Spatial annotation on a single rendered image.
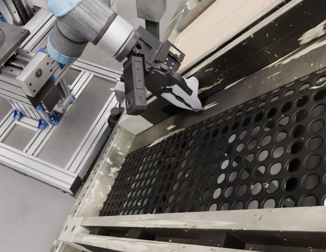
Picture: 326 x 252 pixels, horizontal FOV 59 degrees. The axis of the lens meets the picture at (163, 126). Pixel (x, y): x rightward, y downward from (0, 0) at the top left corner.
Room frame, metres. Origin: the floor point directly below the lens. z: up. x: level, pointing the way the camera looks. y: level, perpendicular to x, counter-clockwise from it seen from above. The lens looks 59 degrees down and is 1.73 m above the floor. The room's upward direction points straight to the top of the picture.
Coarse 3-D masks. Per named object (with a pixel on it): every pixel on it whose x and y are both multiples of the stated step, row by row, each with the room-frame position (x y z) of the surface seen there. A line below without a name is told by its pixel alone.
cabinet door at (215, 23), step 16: (224, 0) 0.85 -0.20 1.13; (240, 0) 0.73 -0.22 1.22; (256, 0) 0.64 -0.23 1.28; (272, 0) 0.57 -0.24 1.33; (208, 16) 0.85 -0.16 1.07; (224, 16) 0.72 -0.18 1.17; (240, 16) 0.63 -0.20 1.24; (192, 32) 0.84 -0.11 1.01; (208, 32) 0.72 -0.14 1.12; (224, 32) 0.62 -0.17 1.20; (192, 48) 0.71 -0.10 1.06; (208, 48) 0.61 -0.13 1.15
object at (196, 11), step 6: (204, 0) 0.96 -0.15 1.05; (210, 0) 0.95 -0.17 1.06; (198, 6) 0.96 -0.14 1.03; (204, 6) 0.95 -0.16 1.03; (192, 12) 0.97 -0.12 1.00; (198, 12) 0.96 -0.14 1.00; (186, 18) 0.98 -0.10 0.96; (192, 18) 0.97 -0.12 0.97; (180, 24) 0.98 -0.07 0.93; (186, 24) 0.97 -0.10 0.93; (180, 30) 0.98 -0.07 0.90
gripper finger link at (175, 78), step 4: (164, 72) 0.39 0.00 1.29; (168, 72) 0.38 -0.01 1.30; (172, 72) 0.39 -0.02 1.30; (176, 72) 0.39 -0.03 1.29; (168, 76) 0.38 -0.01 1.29; (172, 76) 0.38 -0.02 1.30; (176, 76) 0.38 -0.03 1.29; (180, 76) 0.39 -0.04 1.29; (172, 80) 0.38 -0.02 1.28; (176, 80) 0.38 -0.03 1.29; (180, 80) 0.38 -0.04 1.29; (184, 80) 0.38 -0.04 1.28; (172, 84) 0.38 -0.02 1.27; (180, 84) 0.37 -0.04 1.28; (184, 84) 0.37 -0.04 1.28; (184, 88) 0.37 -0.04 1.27; (188, 88) 0.38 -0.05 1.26; (188, 92) 0.37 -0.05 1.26
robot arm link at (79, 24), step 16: (48, 0) 0.46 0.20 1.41; (64, 0) 0.45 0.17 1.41; (80, 0) 0.46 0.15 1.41; (96, 0) 0.47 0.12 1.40; (64, 16) 0.44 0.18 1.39; (80, 16) 0.44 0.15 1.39; (96, 16) 0.44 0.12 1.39; (112, 16) 0.45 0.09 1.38; (64, 32) 0.45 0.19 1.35; (80, 32) 0.44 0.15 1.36; (96, 32) 0.43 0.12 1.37
